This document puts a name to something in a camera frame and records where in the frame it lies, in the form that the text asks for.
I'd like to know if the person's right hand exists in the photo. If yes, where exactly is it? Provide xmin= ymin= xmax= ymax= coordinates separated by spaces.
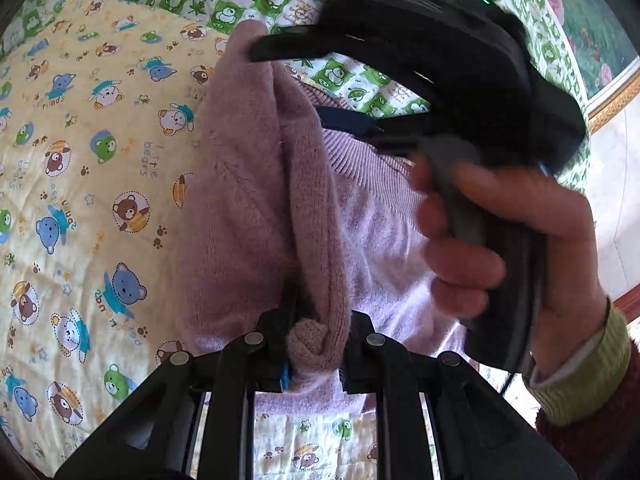
xmin=411 ymin=155 xmax=608 ymax=378

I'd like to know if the pink knit sweater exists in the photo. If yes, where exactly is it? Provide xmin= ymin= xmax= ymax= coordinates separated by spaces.
xmin=176 ymin=21 xmax=464 ymax=415

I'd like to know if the yellow cartoon bear bedsheet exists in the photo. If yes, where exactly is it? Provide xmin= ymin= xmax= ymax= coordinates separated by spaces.
xmin=0 ymin=0 xmax=381 ymax=480

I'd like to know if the landscape painting with gold frame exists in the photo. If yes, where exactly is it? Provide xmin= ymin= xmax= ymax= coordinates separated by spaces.
xmin=547 ymin=0 xmax=639 ymax=132

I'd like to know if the green frog pattern quilt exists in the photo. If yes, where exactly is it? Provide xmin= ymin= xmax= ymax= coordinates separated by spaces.
xmin=0 ymin=0 xmax=591 ymax=196

